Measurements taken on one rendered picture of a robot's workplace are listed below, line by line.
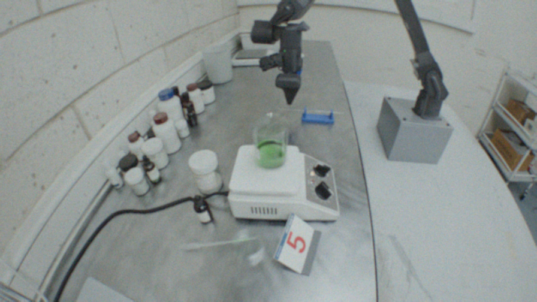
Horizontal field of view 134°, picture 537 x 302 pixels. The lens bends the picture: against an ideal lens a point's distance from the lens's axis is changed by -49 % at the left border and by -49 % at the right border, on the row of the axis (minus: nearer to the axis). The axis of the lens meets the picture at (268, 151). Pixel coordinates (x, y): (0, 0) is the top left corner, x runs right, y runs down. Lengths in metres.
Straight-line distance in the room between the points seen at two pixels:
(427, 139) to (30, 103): 0.90
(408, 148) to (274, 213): 0.37
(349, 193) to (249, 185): 0.22
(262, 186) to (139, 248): 0.28
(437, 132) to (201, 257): 0.58
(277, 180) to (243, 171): 0.07
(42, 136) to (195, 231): 0.40
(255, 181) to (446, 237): 0.40
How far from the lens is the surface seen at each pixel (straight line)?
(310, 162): 0.46
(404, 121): 0.55
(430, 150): 0.63
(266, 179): 0.39
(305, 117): 0.69
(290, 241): 0.38
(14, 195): 0.58
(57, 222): 0.59
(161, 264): 0.45
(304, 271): 0.39
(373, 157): 0.60
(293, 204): 0.38
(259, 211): 0.41
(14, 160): 0.57
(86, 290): 0.51
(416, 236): 0.49
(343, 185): 0.51
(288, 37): 0.58
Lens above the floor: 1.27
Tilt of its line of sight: 40 degrees down
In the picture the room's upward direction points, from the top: 4 degrees counter-clockwise
